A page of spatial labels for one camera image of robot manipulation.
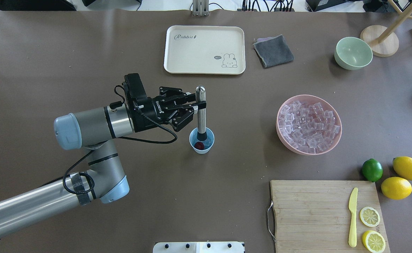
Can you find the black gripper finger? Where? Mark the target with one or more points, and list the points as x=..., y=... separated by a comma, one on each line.
x=194, y=106
x=181, y=98

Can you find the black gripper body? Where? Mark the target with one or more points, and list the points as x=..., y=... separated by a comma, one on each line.
x=151, y=113

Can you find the steel muddler black tip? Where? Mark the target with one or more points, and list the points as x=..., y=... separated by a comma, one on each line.
x=201, y=130

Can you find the red strawberry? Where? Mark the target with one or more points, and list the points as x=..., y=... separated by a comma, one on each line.
x=199, y=145

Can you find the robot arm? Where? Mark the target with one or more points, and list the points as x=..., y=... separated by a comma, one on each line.
x=99, y=173

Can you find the light blue plastic cup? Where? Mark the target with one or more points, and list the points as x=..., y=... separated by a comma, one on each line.
x=208, y=143

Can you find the pink bowl of ice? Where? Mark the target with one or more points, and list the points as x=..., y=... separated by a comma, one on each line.
x=308, y=125

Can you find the wooden cup tree stand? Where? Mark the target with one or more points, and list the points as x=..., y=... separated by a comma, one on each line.
x=382, y=40

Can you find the cream rabbit tray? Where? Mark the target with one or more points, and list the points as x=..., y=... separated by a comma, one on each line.
x=205, y=50

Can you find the grey folded cloth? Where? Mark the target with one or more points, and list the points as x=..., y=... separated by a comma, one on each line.
x=273, y=51

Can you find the mint green bowl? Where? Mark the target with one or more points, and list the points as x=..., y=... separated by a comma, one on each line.
x=352, y=53

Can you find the black monitor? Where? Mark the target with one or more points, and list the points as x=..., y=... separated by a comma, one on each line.
x=36, y=5

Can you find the green lime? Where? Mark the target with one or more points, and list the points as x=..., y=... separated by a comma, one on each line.
x=372, y=170

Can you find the yellow plastic knife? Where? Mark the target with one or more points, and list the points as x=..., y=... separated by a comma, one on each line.
x=352, y=206

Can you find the lemon half slice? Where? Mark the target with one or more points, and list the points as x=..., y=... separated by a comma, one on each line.
x=374, y=242
x=369, y=216

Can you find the whole yellow lemon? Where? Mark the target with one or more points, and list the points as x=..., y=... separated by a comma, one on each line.
x=403, y=167
x=396, y=188

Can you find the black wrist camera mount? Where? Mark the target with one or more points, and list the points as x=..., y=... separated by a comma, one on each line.
x=134, y=90

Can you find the aluminium frame post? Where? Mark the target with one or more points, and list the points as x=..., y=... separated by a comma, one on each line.
x=200, y=8

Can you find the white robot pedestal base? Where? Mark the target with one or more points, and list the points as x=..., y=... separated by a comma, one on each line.
x=200, y=247

